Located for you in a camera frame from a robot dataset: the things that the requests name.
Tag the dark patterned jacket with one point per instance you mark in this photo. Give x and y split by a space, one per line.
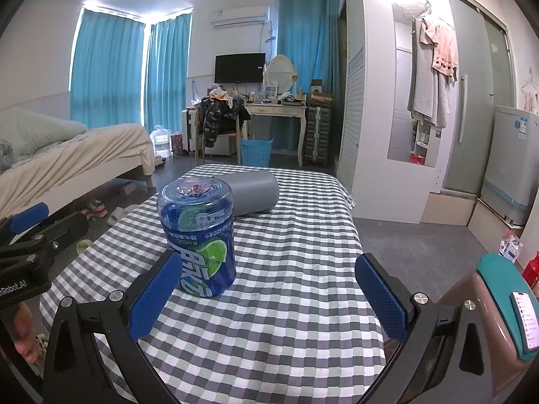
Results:
214 120

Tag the white dressing desk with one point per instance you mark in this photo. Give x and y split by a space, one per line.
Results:
276 111

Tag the black television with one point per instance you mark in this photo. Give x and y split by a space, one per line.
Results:
240 67

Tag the pink bag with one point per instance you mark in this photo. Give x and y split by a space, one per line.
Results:
177 144

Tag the dark ribbed suitcase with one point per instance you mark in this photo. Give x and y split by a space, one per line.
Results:
316 134

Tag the blue plastic basket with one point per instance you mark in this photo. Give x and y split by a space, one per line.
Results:
256 153

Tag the wooden chair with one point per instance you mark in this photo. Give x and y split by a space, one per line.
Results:
227 136

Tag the oval white mirror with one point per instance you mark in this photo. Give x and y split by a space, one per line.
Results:
280 71

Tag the grey towel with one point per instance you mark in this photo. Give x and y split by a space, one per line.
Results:
425 92

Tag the frosted glass sliding door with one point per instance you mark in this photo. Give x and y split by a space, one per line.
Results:
471 105

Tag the red bottle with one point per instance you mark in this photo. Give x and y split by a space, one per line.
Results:
531 271

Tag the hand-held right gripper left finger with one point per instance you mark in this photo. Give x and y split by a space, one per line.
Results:
155 296

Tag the white bed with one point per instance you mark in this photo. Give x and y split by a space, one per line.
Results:
84 155

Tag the grey cup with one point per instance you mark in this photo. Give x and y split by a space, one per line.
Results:
252 193

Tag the pink towel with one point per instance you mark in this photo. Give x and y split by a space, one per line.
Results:
446 50

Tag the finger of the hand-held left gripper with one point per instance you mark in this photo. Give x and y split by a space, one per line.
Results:
63 231
29 217

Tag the teal pad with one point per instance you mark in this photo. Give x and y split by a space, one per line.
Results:
499 277

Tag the smartphone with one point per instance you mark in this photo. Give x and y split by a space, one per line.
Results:
527 320

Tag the white suitcase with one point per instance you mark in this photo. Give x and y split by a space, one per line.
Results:
189 130

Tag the checked tablecloth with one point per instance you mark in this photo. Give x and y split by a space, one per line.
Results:
278 269

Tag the white air conditioner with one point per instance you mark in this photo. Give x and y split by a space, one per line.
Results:
240 17

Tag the person's left hand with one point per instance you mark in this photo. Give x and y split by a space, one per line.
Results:
26 336

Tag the narrow blue curtain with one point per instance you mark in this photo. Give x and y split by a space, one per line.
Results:
168 71

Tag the white washing machine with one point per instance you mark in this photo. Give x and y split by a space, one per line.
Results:
511 164

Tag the green slipper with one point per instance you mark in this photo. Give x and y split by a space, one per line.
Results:
84 247

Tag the clear water jug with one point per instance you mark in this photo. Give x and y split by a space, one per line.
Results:
161 143

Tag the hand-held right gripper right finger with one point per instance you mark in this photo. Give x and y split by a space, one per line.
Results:
381 298

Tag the white wardrobe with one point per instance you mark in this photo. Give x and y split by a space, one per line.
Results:
366 113

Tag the tall blue curtain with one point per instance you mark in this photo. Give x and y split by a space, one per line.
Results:
307 38

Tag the brown cardboard box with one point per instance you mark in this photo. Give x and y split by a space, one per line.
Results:
321 96

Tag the blue gum bottle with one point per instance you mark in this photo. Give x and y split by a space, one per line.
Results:
198 235

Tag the pale green quilt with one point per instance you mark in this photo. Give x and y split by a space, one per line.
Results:
38 130

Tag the white slipper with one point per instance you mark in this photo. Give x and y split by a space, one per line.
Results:
121 215

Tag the white printed packet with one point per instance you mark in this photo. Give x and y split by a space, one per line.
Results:
510 247

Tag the wide blue curtain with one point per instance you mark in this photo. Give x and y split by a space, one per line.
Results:
105 67

